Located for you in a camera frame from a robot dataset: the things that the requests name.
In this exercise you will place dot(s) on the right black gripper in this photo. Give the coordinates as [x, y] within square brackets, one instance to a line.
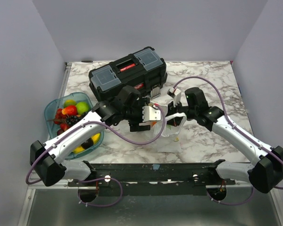
[172, 109]

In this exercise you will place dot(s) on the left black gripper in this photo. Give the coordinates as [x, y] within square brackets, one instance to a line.
[135, 125]

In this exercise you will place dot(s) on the white plastic bag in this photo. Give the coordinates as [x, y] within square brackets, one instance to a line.
[168, 142]

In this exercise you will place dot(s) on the fake blackberry cluster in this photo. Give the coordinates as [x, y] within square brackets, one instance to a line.
[72, 120]

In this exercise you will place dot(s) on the red fake peach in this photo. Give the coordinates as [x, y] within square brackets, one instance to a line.
[70, 110]

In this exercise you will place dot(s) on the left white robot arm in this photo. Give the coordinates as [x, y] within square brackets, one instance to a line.
[49, 159]

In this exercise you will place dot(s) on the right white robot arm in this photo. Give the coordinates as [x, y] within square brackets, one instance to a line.
[265, 169]

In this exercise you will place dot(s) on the yellow fake banana bunch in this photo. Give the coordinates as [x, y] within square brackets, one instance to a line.
[95, 139]

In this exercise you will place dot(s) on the dark fake plum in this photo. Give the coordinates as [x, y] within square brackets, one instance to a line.
[87, 144]

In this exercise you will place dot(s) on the yellow green fake apple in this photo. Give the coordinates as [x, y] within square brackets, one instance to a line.
[69, 103]

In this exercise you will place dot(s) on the fake red grape bunch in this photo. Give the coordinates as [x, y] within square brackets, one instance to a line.
[60, 131]

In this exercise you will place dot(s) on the black plastic toolbox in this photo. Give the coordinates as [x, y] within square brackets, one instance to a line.
[144, 70]

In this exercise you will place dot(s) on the teal plastic fruit bowl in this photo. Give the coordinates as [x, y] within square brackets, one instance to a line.
[50, 112]

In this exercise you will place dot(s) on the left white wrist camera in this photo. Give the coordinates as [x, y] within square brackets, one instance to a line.
[150, 113]

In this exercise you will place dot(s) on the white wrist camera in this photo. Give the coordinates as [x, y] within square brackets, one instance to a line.
[150, 113]
[175, 94]

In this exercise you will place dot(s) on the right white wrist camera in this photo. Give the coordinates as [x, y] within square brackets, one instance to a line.
[175, 94]

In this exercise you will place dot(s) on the black metal base rail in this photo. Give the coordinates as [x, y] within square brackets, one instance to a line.
[142, 179]

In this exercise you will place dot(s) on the aluminium frame profile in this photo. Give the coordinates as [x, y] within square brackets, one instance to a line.
[60, 95]

